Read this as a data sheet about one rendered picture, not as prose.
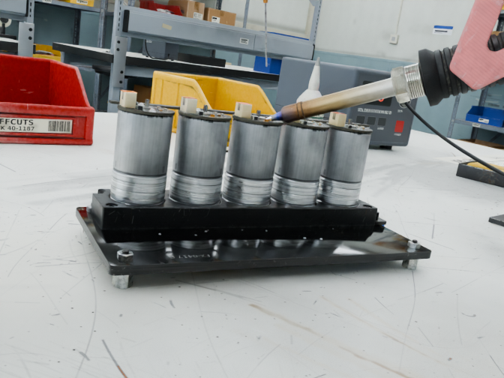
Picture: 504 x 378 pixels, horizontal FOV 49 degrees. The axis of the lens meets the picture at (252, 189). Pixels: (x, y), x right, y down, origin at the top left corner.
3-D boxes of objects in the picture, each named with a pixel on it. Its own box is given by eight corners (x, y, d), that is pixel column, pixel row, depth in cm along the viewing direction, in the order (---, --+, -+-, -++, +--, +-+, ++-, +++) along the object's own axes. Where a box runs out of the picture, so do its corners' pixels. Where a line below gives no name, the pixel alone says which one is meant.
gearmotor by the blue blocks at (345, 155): (363, 222, 31) (382, 130, 29) (327, 223, 29) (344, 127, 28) (337, 208, 33) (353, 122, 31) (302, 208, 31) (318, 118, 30)
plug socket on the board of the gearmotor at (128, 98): (141, 109, 24) (142, 93, 24) (121, 107, 24) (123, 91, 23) (136, 106, 25) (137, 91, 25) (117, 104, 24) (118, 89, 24)
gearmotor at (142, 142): (169, 224, 25) (182, 112, 24) (115, 225, 24) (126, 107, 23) (153, 208, 27) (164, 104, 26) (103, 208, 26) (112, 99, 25)
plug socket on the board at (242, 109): (255, 119, 27) (257, 105, 27) (239, 118, 26) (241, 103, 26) (247, 116, 27) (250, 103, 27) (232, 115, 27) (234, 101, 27)
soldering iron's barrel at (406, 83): (283, 133, 26) (425, 97, 23) (274, 99, 26) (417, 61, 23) (290, 130, 27) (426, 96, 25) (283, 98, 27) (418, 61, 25)
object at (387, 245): (343, 224, 34) (347, 207, 34) (428, 271, 28) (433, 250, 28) (73, 228, 26) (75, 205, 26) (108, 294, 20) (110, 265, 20)
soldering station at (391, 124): (409, 152, 72) (424, 77, 70) (342, 149, 65) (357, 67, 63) (332, 130, 84) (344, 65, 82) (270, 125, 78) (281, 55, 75)
